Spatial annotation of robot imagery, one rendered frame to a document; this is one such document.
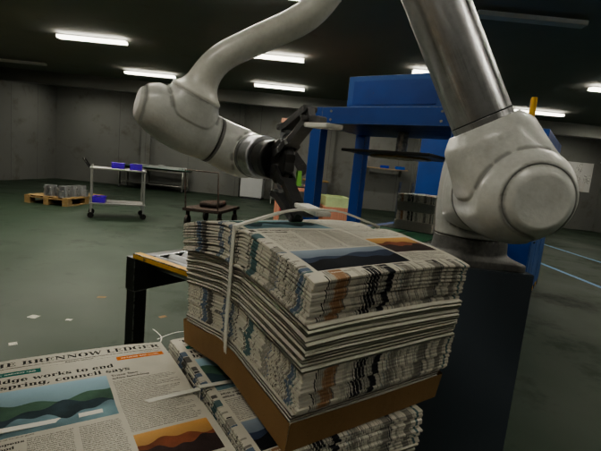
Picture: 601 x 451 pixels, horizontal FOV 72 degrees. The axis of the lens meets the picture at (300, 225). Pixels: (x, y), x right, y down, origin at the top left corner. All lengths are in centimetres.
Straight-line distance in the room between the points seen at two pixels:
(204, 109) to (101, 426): 56
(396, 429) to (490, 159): 42
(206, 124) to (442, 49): 45
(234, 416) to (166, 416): 9
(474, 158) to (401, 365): 34
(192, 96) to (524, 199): 60
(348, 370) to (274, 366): 9
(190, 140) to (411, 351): 56
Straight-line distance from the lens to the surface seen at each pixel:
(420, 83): 252
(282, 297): 50
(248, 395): 61
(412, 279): 56
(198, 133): 86
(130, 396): 67
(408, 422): 69
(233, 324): 63
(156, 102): 84
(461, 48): 75
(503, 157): 71
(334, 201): 676
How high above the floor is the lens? 117
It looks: 8 degrees down
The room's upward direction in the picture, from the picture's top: 6 degrees clockwise
